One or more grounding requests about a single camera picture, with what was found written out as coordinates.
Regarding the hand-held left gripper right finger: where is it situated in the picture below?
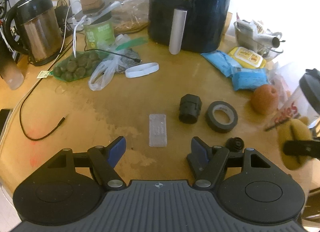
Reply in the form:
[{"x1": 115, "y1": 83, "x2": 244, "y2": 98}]
[{"x1": 186, "y1": 136, "x2": 278, "y2": 189}]

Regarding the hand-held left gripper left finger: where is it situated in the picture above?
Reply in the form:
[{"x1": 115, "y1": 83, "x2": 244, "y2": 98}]
[{"x1": 41, "y1": 136, "x2": 127, "y2": 191}]

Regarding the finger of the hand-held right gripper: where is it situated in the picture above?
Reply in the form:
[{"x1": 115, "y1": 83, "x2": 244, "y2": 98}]
[{"x1": 282, "y1": 140, "x2": 320, "y2": 159}]

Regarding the tan plush toy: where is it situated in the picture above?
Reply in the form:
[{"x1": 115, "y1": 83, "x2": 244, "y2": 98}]
[{"x1": 277, "y1": 116, "x2": 313, "y2": 171}]

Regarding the black tape roll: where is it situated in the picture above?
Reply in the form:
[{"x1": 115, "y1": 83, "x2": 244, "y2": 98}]
[{"x1": 205, "y1": 101, "x2": 238, "y2": 133}]

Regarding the black faceted plastic part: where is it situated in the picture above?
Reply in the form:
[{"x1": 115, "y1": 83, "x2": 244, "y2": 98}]
[{"x1": 178, "y1": 94, "x2": 202, "y2": 124}]

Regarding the clear plastic case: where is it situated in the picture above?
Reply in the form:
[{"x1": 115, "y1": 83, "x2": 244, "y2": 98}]
[{"x1": 148, "y1": 114, "x2": 167, "y2": 147}]

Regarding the small black ribbed cap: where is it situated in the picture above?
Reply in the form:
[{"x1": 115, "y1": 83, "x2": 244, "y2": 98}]
[{"x1": 225, "y1": 137, "x2": 244, "y2": 152}]

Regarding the clear shaker bottle grey lid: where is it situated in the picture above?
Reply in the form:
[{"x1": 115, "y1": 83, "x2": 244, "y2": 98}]
[{"x1": 282, "y1": 68, "x2": 320, "y2": 132}]

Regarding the orange fruit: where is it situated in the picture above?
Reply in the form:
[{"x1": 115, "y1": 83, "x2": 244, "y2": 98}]
[{"x1": 251, "y1": 84, "x2": 279, "y2": 115}]

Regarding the white plastic bag red print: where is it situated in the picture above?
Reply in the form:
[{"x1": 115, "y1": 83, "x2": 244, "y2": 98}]
[{"x1": 264, "y1": 62, "x2": 308, "y2": 131}]

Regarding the white wristband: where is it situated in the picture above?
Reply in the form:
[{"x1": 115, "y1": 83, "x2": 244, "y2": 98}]
[{"x1": 125, "y1": 62, "x2": 160, "y2": 79}]

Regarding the clear crumpled plastic bag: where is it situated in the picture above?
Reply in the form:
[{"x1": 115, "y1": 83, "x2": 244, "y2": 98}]
[{"x1": 88, "y1": 35, "x2": 130, "y2": 91}]

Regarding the blue wipes packet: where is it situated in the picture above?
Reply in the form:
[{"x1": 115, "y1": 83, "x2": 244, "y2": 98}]
[
  {"x1": 201, "y1": 50, "x2": 242, "y2": 78},
  {"x1": 231, "y1": 68, "x2": 269, "y2": 91}
]

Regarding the green net bag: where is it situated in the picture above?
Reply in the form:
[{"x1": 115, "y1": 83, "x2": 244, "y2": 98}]
[{"x1": 53, "y1": 50, "x2": 110, "y2": 83}]

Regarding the yellow wipes packet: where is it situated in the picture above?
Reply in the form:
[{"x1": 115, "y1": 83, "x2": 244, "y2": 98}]
[{"x1": 227, "y1": 47, "x2": 267, "y2": 69}]

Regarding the green-strip zip bag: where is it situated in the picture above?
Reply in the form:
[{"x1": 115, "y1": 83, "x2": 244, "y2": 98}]
[{"x1": 114, "y1": 37, "x2": 149, "y2": 74}]

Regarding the silver metal tube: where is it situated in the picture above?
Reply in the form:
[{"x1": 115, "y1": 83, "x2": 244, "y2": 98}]
[{"x1": 255, "y1": 33, "x2": 282, "y2": 48}]

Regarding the black phone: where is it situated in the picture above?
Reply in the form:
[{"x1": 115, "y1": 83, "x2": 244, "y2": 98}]
[{"x1": 0, "y1": 108, "x2": 14, "y2": 137}]

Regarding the green canister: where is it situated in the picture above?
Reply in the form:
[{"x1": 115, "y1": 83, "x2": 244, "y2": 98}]
[{"x1": 83, "y1": 13, "x2": 115, "y2": 50}]

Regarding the glass bowl with clutter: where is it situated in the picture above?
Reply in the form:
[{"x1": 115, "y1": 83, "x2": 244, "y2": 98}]
[{"x1": 234, "y1": 18, "x2": 284, "y2": 60}]

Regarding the frosted plastic tumbler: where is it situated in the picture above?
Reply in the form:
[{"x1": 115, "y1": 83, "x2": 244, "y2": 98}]
[{"x1": 0, "y1": 45, "x2": 25, "y2": 91}]

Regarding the clear bag of noodles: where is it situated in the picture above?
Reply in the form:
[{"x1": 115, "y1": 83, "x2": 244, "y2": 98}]
[{"x1": 112, "y1": 0, "x2": 150, "y2": 34}]

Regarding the grey flat phone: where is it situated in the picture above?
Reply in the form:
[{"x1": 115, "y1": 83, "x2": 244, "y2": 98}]
[{"x1": 72, "y1": 0, "x2": 123, "y2": 21}]

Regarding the steel electric kettle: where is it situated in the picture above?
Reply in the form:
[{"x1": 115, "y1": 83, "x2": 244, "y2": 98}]
[{"x1": 4, "y1": 0, "x2": 63, "y2": 67}]

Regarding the black air fryer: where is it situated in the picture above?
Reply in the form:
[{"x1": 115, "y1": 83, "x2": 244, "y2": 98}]
[{"x1": 147, "y1": 0, "x2": 235, "y2": 55}]

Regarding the black power adapter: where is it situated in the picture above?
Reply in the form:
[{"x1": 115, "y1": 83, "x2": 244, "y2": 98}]
[{"x1": 54, "y1": 0, "x2": 73, "y2": 25}]

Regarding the black cable with jack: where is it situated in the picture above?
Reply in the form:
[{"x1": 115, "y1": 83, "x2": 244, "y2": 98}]
[{"x1": 19, "y1": 55, "x2": 68, "y2": 142}]

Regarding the thin black plug cable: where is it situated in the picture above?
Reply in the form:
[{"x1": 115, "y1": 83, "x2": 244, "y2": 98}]
[{"x1": 84, "y1": 48, "x2": 142, "y2": 63}]

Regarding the white charging cable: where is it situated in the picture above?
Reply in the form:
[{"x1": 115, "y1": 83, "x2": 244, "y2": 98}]
[{"x1": 60, "y1": 0, "x2": 87, "y2": 58}]

